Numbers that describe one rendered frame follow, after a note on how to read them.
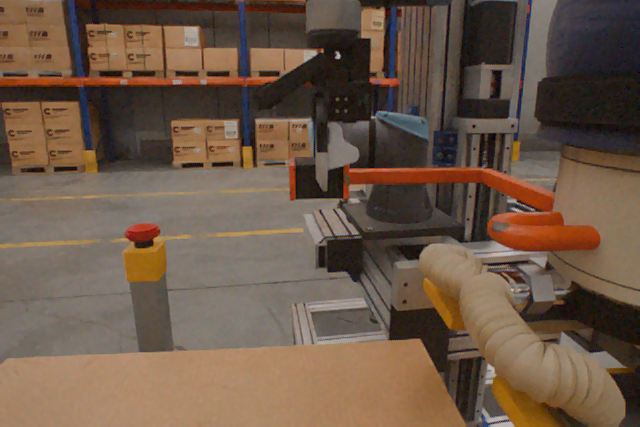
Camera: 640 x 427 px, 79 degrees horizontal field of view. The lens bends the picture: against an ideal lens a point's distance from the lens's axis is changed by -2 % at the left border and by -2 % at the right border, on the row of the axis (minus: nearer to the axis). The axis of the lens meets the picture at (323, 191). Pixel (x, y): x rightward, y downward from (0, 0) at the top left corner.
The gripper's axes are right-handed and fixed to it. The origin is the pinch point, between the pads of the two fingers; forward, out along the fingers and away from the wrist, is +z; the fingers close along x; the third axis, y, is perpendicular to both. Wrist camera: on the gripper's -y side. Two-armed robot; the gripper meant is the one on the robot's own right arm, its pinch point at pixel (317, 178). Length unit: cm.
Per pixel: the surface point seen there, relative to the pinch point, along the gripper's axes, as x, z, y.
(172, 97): 796, -11, -255
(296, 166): -3.7, -2.4, -3.2
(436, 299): -16.9, 11.3, 13.0
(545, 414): -35.3, 10.8, 14.8
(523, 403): -34.1, 10.8, 13.8
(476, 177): -1.1, 0.0, 24.1
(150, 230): 21.3, 14.8, -33.3
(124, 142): 781, 78, -355
